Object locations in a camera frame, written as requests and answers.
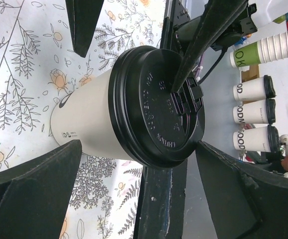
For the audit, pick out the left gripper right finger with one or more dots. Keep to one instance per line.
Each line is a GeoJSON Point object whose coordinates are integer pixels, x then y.
{"type": "Point", "coordinates": [245, 201]}

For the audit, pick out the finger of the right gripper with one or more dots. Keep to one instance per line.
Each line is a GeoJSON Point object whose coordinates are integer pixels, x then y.
{"type": "Point", "coordinates": [217, 16]}
{"type": "Point", "coordinates": [83, 16]}

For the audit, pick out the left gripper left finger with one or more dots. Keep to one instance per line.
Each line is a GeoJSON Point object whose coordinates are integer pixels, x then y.
{"type": "Point", "coordinates": [34, 195]}

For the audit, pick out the white paper coffee cup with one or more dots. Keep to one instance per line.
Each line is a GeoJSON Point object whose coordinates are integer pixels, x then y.
{"type": "Point", "coordinates": [84, 115]}

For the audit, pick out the background lidded cup bottom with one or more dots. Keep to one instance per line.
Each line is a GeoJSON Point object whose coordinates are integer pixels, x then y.
{"type": "Point", "coordinates": [262, 139]}

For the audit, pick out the background lidded cup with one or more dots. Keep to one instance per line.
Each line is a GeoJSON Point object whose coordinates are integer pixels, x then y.
{"type": "Point", "coordinates": [258, 112]}
{"type": "Point", "coordinates": [254, 90]}
{"type": "Point", "coordinates": [262, 139]}

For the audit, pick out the stacked paper cups sleeve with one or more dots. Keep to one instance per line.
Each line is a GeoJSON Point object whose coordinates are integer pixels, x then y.
{"type": "Point", "coordinates": [266, 50]}

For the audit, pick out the background lidded cup top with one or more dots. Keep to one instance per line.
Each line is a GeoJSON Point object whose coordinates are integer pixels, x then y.
{"type": "Point", "coordinates": [254, 90]}

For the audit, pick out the background lidded cup middle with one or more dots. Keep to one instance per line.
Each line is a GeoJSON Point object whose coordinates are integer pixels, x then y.
{"type": "Point", "coordinates": [258, 112]}

